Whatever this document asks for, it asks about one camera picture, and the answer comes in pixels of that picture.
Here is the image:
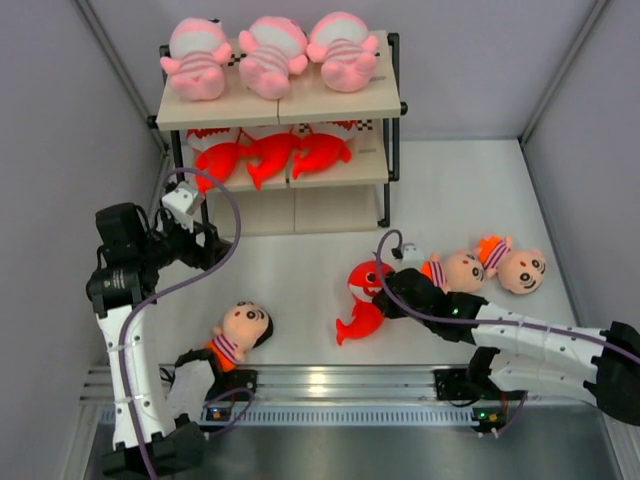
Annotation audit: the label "red shark plush mouth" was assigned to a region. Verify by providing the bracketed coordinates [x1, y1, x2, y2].
[335, 260, 385, 345]

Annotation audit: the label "doll plush orange pants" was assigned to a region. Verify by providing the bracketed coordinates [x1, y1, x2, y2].
[420, 250, 486, 293]

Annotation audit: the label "pink striped plush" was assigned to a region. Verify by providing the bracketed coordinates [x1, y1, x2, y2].
[160, 17, 232, 101]

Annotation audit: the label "pink striped plush table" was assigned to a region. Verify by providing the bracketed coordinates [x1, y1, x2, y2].
[306, 11, 379, 93]
[238, 16, 308, 100]

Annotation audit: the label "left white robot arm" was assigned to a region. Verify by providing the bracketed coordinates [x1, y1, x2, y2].
[85, 203, 238, 479]

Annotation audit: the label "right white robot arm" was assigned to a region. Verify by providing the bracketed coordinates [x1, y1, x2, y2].
[373, 268, 639, 426]

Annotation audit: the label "doll plush near left arm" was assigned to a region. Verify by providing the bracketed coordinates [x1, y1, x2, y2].
[205, 301, 274, 373]

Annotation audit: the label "red shark plush left shelf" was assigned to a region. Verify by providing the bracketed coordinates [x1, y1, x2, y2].
[186, 127, 242, 183]

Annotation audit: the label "red shark plush shelf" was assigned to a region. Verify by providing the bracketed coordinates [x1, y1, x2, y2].
[186, 127, 242, 183]
[240, 124, 300, 191]
[291, 120, 358, 179]

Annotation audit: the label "red shark plush middle shelf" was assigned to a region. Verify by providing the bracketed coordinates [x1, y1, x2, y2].
[240, 124, 300, 191]

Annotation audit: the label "beige three-tier toy shelf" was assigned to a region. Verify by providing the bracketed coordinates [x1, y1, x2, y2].
[147, 31, 407, 236]

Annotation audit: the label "red shark plush right shelf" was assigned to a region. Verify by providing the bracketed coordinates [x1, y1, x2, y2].
[291, 120, 358, 179]

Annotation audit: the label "doll plush far right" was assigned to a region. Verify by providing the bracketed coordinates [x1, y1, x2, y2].
[474, 235, 546, 295]

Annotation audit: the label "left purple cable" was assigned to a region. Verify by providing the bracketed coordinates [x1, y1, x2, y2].
[119, 167, 256, 480]

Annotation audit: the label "purple cable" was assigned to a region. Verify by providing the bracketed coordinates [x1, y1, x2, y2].
[119, 167, 256, 480]
[374, 228, 640, 439]

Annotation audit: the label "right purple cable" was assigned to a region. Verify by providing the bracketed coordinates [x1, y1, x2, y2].
[374, 228, 640, 439]

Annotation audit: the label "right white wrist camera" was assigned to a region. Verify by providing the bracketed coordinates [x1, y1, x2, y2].
[391, 243, 426, 268]

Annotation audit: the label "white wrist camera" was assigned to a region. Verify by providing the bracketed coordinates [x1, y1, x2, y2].
[391, 243, 426, 268]
[161, 181, 205, 233]

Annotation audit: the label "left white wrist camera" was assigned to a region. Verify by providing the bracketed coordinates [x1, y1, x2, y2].
[161, 181, 205, 233]

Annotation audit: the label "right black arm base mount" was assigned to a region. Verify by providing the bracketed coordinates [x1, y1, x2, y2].
[433, 368, 480, 408]

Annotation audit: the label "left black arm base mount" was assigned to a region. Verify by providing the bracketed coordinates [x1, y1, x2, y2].
[220, 369, 258, 402]

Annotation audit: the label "slotted grey cable duct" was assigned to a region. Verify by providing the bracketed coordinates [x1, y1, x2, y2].
[99, 404, 481, 426]

